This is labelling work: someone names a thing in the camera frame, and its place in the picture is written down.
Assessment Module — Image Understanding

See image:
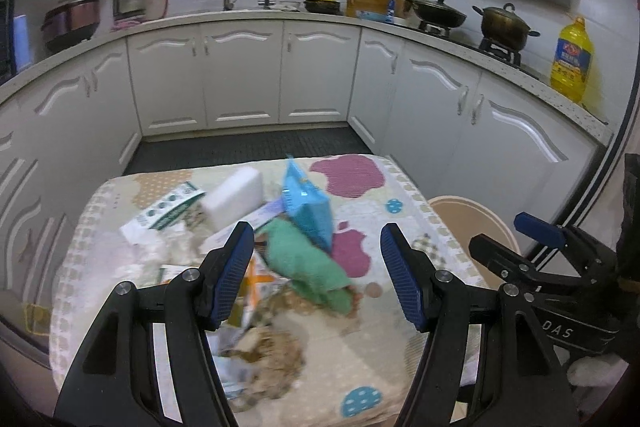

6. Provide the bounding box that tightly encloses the wooden stool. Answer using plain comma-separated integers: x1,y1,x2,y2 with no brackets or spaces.
427,196,523,291

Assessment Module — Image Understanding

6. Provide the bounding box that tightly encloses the gas stove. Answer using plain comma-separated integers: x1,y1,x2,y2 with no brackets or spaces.
400,19,543,80

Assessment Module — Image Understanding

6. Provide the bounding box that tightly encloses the white foam block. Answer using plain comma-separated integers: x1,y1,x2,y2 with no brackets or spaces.
200,166,266,231

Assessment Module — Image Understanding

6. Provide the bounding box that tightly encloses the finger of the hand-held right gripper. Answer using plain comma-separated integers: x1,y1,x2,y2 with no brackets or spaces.
469,233,549,291
514,211,618,267

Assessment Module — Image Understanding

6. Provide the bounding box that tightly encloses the green and white box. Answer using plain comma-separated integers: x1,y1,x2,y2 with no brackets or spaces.
120,182,207,249

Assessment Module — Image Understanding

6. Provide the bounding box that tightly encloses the green cloth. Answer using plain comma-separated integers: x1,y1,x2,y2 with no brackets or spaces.
260,219,354,316

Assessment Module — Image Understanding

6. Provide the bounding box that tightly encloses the yellow cooking oil bottle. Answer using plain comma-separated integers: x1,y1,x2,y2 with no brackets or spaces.
550,16,596,104

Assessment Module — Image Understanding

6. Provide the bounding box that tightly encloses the orange patterned snack packet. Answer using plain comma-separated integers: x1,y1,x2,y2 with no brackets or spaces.
227,252,289,333

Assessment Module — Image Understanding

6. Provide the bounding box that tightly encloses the white kitchen base cabinet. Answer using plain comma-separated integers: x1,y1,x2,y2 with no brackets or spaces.
125,18,362,138
347,26,614,229
0,34,144,358

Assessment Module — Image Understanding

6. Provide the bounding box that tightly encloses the person's right hand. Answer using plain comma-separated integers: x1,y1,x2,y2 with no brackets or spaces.
570,353,633,389

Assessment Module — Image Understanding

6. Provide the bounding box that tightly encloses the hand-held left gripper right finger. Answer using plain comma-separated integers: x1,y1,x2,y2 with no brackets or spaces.
379,222,581,427

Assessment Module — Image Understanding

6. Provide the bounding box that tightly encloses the printed blanket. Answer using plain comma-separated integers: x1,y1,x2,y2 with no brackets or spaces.
49,153,493,420

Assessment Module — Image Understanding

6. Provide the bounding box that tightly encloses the black wok with lid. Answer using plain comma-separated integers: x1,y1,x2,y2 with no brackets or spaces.
384,0,468,30

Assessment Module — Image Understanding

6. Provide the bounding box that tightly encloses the brass pot with lid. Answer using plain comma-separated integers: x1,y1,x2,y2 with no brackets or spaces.
472,3,542,52

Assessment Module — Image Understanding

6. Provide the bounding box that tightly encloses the blue packet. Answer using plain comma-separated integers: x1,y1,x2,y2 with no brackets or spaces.
281,155,334,254

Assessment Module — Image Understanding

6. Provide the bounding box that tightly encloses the yellow casserole pot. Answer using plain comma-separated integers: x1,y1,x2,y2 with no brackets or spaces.
303,0,344,14

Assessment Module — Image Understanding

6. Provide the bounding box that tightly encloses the dark red rice cooker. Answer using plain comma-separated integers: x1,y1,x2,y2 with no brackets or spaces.
42,0,101,54

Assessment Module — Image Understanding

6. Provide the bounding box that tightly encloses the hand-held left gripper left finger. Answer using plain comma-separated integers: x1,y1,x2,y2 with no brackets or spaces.
54,221,256,427

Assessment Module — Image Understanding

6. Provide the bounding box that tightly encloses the white box with red label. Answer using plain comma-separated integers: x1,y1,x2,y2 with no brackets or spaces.
202,199,287,254

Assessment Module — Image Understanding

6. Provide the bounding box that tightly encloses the crumpled white paper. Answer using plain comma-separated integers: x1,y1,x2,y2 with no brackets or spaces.
134,227,202,269

